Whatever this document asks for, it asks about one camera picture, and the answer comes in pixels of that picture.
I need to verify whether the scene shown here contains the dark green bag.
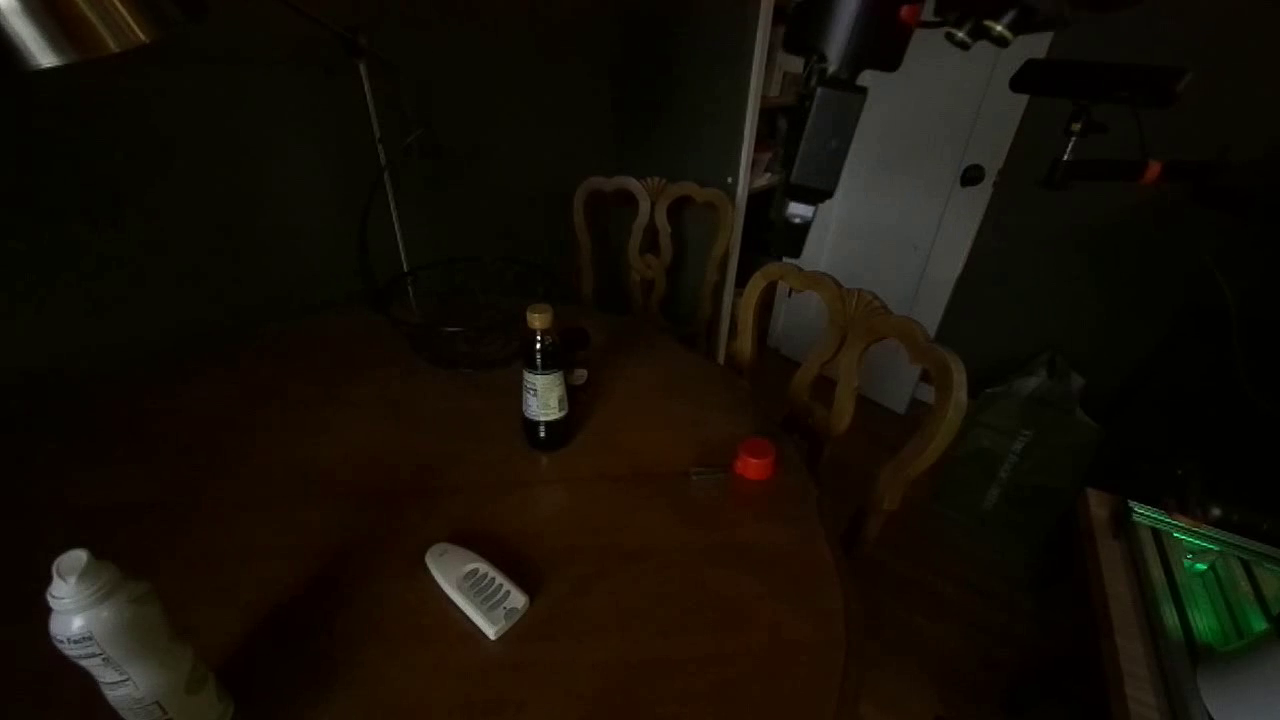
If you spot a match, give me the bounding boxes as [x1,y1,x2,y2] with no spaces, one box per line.
[938,358,1104,536]

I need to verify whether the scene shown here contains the dark glass bottle tan cap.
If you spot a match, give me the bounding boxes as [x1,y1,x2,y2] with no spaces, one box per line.
[520,303,577,452]

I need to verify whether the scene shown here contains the orange plastic cap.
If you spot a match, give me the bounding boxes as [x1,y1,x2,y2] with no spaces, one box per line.
[731,437,779,483]

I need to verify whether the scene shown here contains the black wire basket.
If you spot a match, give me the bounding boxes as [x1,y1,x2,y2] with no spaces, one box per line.
[374,255,563,372]

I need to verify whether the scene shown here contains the white door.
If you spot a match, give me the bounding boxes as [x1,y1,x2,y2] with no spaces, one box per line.
[768,28,1054,417]

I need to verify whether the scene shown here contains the white remote control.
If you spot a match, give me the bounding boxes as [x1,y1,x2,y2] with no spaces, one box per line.
[425,542,532,642]

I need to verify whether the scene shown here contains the shelf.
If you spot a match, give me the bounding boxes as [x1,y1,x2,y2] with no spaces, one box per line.
[743,0,813,263]

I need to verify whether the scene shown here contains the white spray can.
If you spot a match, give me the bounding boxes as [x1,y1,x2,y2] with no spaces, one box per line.
[45,548,237,720]

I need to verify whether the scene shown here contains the floor lamp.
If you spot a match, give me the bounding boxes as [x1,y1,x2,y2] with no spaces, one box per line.
[0,0,419,313]

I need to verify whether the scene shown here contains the wooden dining chair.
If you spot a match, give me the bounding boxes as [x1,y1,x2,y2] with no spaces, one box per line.
[571,175,737,336]
[733,261,970,546]

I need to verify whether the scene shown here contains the grey box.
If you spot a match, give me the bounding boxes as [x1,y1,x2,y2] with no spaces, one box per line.
[788,84,868,204]

